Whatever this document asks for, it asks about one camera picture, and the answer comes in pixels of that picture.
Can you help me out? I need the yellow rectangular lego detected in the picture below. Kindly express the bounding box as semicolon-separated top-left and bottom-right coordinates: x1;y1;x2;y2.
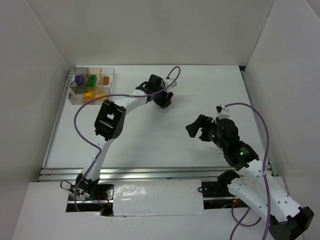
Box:
95;94;108;98

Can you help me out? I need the green sloped lego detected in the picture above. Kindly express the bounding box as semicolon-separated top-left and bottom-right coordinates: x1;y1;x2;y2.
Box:
89;75;97;82

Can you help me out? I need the yellow orange rounded lego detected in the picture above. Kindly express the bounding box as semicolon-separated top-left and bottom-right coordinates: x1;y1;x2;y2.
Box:
82;92;95;103

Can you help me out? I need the purple flower lego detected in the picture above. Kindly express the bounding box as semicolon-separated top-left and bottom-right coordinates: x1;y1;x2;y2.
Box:
75;74;84;85

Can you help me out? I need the green square lego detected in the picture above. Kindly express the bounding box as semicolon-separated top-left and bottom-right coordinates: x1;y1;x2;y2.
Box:
87;81;96;88

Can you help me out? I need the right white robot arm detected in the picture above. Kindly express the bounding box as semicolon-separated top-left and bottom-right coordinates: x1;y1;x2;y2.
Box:
185;114;314;240

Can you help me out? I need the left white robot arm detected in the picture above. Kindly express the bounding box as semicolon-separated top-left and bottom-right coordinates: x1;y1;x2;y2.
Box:
75;74;177;198

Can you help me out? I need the clear compartment organizer tray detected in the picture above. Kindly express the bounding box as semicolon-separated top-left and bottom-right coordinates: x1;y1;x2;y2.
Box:
68;67;115;105

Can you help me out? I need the white taped cover plate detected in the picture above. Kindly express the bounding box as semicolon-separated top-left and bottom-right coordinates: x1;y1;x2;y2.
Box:
112;179;205;217

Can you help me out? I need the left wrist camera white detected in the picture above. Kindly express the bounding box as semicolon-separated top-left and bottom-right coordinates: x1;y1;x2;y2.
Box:
163;78;177;91

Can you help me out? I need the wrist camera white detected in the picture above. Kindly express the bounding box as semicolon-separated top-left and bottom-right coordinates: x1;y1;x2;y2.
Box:
215;105;231;120
163;78;177;91

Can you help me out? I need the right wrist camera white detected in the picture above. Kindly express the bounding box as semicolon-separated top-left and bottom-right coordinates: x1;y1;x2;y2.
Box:
215;105;231;120

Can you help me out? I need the right side aluminium rail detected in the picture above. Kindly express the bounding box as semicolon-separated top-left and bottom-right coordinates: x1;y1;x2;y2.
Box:
238;65;280;177

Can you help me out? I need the aluminium rail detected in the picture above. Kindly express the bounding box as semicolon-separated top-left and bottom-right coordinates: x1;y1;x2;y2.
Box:
41;69;75;168
37;166;241;182
238;65;280;177

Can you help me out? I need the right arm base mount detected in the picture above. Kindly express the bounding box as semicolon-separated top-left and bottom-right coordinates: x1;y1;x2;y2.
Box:
197;170;241;210

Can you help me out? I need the left side aluminium rail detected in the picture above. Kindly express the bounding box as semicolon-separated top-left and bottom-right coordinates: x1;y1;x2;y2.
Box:
41;69;75;168

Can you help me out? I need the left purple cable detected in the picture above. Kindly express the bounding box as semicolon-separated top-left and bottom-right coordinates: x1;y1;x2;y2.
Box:
73;65;181;213

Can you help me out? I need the aluminium front rail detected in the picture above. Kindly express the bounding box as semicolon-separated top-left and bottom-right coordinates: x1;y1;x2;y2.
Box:
37;166;241;182

